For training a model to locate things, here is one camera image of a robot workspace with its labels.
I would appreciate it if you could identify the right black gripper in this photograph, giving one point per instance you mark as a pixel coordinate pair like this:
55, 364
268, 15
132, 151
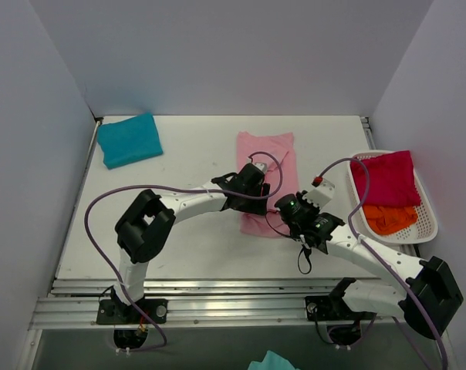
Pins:
281, 215

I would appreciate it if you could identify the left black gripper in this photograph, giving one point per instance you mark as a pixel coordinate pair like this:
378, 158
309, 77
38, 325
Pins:
257, 198

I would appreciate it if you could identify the pink t shirt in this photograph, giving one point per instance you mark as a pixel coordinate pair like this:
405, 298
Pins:
278, 153

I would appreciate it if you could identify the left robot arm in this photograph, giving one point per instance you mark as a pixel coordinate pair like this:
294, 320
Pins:
144, 228

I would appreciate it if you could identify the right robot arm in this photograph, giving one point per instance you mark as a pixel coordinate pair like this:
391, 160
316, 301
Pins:
422, 292

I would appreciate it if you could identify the orange t shirt in basket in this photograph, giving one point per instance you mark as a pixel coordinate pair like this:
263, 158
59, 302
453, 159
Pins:
389, 220

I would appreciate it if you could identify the crimson t shirt in basket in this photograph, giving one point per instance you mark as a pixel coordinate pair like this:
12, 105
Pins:
392, 182

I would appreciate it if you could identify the white plastic basket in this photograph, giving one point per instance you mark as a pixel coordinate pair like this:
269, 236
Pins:
424, 230

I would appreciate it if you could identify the folded teal t shirt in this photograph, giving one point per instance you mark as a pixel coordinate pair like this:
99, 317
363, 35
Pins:
129, 141

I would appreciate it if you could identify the mint green cloth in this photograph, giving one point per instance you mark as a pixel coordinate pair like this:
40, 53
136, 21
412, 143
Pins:
272, 361

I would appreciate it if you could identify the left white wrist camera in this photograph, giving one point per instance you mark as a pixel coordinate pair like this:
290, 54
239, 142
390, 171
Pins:
263, 167

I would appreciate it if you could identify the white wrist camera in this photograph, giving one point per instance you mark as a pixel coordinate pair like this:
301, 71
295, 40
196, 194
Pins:
321, 193
263, 167

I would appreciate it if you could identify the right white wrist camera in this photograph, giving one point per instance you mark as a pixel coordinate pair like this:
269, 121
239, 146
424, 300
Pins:
321, 193

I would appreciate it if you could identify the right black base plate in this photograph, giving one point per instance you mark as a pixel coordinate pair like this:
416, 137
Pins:
321, 308

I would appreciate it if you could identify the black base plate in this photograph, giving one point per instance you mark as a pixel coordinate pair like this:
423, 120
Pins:
111, 313
321, 308

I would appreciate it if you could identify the aluminium rail frame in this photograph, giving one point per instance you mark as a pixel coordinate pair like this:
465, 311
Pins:
72, 304

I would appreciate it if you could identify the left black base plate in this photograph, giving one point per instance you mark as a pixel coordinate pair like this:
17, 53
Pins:
111, 313

